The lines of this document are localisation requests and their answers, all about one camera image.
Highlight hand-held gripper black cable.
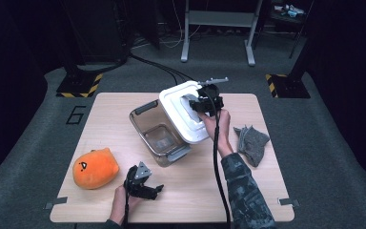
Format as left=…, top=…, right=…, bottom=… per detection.
left=122, top=180, right=132, bottom=229
left=199, top=87, right=233, bottom=229

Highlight dark curtain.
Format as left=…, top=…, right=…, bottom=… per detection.
left=298, top=0, right=366, bottom=192
left=0, top=0, right=65, bottom=182

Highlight black floor cable bundle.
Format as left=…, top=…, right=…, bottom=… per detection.
left=129, top=52, right=195, bottom=84

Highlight grey cloth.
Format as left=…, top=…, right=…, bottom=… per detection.
left=233, top=124, right=271, bottom=168

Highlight left hand-held gripper black cable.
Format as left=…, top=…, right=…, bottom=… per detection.
left=122, top=180, right=132, bottom=229

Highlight person's left hand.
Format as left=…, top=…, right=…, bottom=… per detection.
left=109, top=185, right=141, bottom=225

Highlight right hand-held gripper black cable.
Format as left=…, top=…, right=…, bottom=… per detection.
left=199, top=87, right=233, bottom=229

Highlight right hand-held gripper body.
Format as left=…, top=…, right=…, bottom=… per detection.
left=196, top=76, right=230, bottom=114

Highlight white metal desk frame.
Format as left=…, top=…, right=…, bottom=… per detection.
left=180, top=0, right=264, bottom=67

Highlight black stand base hazard stripes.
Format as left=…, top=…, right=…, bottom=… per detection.
left=55, top=73, right=104, bottom=98
left=265, top=73, right=312, bottom=99

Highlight person's right hand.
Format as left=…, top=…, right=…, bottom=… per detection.
left=198, top=109, right=234, bottom=158

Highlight blue white small clutter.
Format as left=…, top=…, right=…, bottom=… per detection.
left=273, top=3, right=306, bottom=19

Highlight black cabinet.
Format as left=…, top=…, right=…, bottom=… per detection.
left=61, top=0, right=132, bottom=65

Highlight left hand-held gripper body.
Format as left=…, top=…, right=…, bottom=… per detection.
left=123, top=161, right=153, bottom=197

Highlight clear plastic storage box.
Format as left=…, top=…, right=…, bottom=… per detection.
left=129, top=99, right=193, bottom=168

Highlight white floor cable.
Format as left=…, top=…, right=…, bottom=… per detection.
left=132, top=0, right=202, bottom=50

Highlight grey tape strip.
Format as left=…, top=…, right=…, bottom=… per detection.
left=277, top=198, right=300, bottom=208
left=43, top=196, right=69, bottom=210

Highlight orange plush toy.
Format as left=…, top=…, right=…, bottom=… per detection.
left=71, top=147, right=120, bottom=191

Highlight black shelf stand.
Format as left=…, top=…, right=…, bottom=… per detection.
left=266, top=0, right=315, bottom=60

